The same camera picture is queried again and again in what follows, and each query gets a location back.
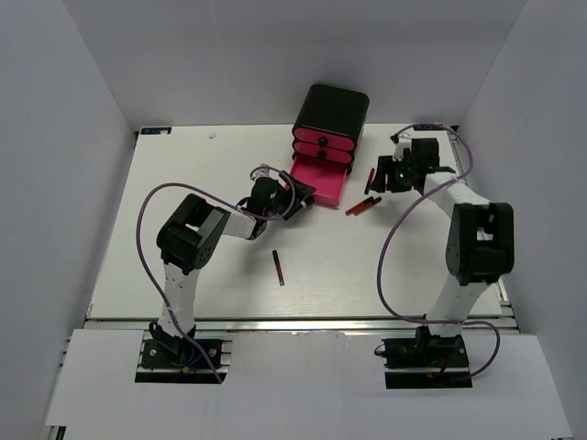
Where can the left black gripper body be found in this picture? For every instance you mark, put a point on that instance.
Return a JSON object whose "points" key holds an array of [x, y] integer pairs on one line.
{"points": [[282, 203]]}

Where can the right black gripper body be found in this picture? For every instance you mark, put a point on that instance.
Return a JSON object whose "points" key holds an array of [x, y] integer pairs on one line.
{"points": [[399, 174]]}

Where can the dark red lip gloss tube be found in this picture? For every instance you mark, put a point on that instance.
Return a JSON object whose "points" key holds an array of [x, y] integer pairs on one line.
{"points": [[278, 267]]}

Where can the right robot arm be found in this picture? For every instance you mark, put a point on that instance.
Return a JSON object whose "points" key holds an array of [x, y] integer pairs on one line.
{"points": [[481, 241]]}

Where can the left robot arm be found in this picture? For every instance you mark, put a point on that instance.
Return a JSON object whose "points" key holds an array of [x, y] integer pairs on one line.
{"points": [[189, 238]]}

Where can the orange lip gloss tube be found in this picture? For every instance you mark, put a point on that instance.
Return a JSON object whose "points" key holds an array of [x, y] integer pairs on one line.
{"points": [[368, 206]]}

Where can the right blue table sticker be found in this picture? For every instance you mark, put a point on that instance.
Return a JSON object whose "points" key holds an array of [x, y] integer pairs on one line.
{"points": [[428, 127]]}

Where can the blue table sticker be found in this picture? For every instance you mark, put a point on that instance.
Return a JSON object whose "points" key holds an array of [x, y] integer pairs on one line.
{"points": [[155, 131], [428, 127]]}

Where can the black drawer cabinet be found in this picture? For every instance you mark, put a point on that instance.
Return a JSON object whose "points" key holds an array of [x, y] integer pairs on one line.
{"points": [[334, 109]]}

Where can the left blue table sticker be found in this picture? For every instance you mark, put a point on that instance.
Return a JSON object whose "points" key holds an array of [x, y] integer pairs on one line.
{"points": [[155, 131]]}

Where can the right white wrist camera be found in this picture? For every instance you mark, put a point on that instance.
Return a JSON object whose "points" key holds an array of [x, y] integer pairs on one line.
{"points": [[401, 142]]}

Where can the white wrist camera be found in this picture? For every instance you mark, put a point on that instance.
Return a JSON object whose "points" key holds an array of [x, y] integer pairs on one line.
{"points": [[263, 170], [401, 142]]}

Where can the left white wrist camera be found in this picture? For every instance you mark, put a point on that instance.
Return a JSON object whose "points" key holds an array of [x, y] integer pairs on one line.
{"points": [[263, 170]]}

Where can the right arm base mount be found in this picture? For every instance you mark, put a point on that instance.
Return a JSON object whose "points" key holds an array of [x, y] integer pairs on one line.
{"points": [[424, 362]]}

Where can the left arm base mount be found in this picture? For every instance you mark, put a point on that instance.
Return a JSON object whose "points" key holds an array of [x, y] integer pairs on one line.
{"points": [[158, 365]]}

